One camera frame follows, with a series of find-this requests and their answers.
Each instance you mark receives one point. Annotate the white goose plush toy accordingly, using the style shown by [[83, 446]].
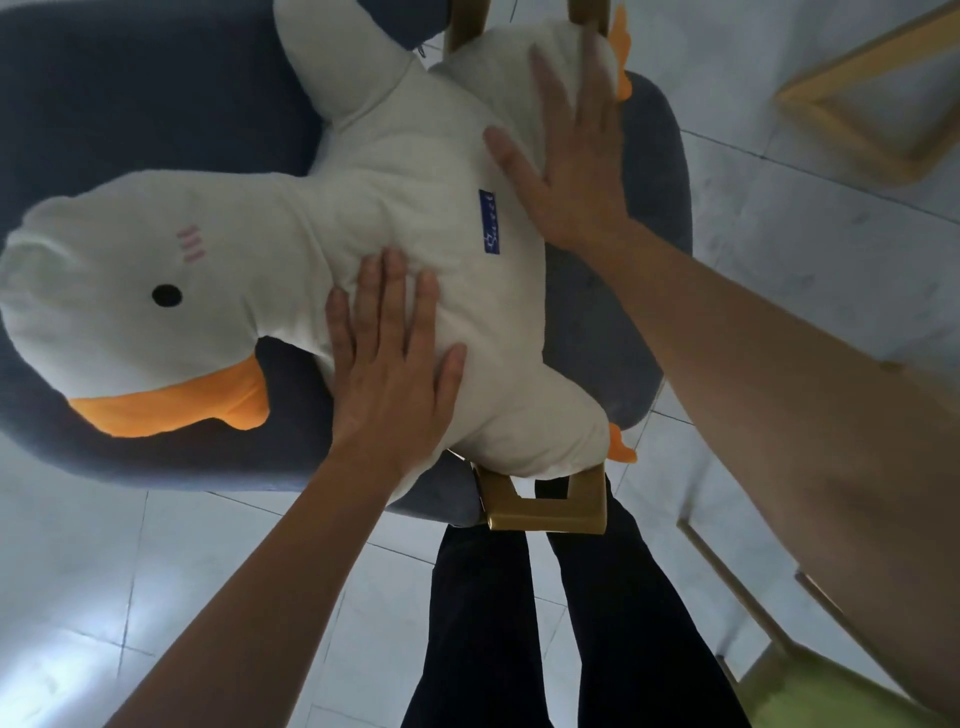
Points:
[[420, 150]]

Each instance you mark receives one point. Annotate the dark blue armchair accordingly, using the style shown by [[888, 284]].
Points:
[[112, 97]]

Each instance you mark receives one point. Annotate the person's right hand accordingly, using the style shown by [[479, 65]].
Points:
[[581, 187]]

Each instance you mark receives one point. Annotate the person's left hand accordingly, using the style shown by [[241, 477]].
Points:
[[390, 390]]

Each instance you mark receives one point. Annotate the white oval coffee table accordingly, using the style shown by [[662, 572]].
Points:
[[847, 129]]

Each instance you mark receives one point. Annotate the green seat wooden chair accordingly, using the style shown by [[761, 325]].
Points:
[[825, 701]]

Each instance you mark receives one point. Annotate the person's black trousers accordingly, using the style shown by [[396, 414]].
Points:
[[480, 637]]

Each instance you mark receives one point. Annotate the person's right forearm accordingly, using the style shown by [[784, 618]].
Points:
[[787, 420]]

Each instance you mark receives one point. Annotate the person's left forearm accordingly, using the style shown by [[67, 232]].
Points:
[[247, 622]]

